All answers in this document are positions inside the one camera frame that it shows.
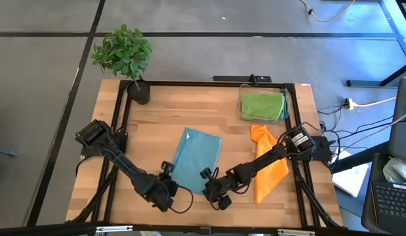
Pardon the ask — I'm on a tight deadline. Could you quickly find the black bar behind table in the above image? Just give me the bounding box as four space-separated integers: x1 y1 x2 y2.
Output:
212 73 273 83

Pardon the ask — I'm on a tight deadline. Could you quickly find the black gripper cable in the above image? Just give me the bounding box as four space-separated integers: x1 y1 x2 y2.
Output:
169 185 194 214
208 195 222 211

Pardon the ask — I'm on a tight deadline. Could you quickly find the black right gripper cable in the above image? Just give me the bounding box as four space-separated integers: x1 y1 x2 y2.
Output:
208 195 222 211

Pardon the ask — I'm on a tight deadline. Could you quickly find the yellow floor cable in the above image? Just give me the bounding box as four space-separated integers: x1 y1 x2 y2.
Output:
300 0 357 24

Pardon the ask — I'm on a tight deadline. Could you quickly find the black desk frame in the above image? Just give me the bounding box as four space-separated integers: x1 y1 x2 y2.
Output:
346 60 406 89

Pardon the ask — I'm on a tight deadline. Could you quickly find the black plant pot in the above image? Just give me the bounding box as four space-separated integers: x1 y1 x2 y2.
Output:
127 79 152 106

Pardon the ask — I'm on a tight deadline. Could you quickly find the light blue microfiber towel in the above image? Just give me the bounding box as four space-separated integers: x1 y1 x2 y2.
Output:
169 127 223 195

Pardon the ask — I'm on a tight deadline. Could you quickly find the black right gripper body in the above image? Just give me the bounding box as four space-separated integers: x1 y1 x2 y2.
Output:
202 178 235 201

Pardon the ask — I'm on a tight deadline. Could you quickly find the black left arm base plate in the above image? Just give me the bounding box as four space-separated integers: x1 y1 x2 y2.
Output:
75 130 128 157

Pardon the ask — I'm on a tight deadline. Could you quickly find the pale crumpled cloth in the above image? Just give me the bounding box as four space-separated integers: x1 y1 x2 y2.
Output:
382 157 406 186

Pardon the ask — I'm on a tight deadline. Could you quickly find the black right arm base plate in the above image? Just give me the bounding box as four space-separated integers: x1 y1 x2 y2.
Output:
286 136 336 163

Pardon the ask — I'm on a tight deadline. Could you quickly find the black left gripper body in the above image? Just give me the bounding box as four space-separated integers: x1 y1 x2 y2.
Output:
146 175 179 203

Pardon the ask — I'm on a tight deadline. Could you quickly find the black laptop keyboard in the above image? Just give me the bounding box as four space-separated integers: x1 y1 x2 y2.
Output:
361 152 406 235

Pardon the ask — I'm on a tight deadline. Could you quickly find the yellow white power plug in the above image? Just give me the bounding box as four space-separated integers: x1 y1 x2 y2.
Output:
342 97 357 111

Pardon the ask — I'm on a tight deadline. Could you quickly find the green microfiber towel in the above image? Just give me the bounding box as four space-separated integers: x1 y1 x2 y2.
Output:
241 92 286 121

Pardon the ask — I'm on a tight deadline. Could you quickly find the white flat box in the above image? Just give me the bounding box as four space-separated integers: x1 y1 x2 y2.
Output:
331 149 370 199

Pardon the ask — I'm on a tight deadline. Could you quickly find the white floor cable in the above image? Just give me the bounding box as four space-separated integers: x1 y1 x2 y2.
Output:
353 96 397 108

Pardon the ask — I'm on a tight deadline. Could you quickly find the green artificial plant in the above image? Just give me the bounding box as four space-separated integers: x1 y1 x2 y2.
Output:
90 23 153 89

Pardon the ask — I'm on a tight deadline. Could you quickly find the orange microfiber towel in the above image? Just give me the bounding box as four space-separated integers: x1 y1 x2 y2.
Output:
250 124 290 205

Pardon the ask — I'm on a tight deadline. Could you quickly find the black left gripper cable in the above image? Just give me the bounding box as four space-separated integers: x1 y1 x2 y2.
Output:
169 185 194 214

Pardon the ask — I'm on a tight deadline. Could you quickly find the grey flat monitor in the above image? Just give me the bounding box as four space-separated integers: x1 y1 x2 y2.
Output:
387 77 406 165

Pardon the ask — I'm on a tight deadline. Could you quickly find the silver metal bracket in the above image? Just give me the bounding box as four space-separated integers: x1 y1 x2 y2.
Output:
95 225 134 234
276 228 316 236

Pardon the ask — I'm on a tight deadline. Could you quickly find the black floor cable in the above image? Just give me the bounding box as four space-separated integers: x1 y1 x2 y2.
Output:
335 114 396 140

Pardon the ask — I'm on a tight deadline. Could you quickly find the grey floor cable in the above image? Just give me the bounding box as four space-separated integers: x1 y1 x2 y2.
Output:
340 109 406 151

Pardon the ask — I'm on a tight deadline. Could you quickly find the black overhead crossbeam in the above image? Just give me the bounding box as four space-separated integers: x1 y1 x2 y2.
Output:
0 222 406 236

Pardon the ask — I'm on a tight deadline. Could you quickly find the dark grey floor object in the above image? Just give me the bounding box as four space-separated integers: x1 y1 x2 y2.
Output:
0 146 19 159

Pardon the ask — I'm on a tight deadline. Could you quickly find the clear plastic bin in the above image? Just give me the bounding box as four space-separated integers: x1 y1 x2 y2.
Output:
237 83 291 125

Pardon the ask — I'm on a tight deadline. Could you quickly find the black aluminium table frame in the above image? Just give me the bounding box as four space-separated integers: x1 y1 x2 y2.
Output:
66 79 348 230

